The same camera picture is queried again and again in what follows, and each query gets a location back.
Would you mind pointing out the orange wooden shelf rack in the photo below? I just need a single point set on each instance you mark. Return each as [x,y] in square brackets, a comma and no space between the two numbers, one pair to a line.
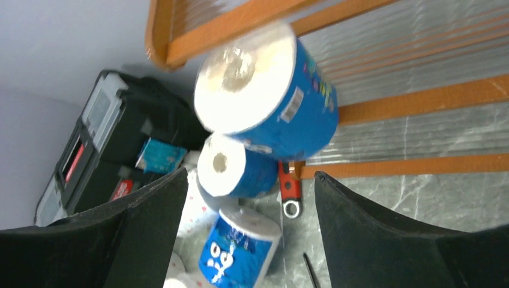
[409,76]

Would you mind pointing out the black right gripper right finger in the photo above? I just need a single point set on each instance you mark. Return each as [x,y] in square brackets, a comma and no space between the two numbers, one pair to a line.
[369,245]

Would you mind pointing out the blue monster-face wrapped roll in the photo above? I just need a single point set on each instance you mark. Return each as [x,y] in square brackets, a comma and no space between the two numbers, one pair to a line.
[240,248]

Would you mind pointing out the blue wrapped roll upright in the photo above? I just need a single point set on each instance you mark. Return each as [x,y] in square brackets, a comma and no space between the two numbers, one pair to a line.
[226,168]

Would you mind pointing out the black orange screwdriver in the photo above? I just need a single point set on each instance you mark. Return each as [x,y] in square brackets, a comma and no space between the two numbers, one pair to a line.
[311,272]

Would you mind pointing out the blue paper roll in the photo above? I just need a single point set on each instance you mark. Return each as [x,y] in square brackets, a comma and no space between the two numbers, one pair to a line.
[265,90]

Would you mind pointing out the red adjustable wrench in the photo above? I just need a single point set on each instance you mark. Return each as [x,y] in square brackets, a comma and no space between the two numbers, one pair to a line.
[290,190]

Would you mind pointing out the black plastic toolbox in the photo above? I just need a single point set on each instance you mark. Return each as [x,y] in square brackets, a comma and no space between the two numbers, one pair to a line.
[116,144]

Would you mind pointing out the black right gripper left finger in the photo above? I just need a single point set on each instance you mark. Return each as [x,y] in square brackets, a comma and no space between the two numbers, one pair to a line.
[127,242]

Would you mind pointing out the white roll with red print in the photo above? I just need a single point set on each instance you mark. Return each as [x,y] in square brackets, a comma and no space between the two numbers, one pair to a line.
[177,276]

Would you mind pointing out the white dotted wrapped roll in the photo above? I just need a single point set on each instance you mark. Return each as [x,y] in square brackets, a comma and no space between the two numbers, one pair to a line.
[200,209]

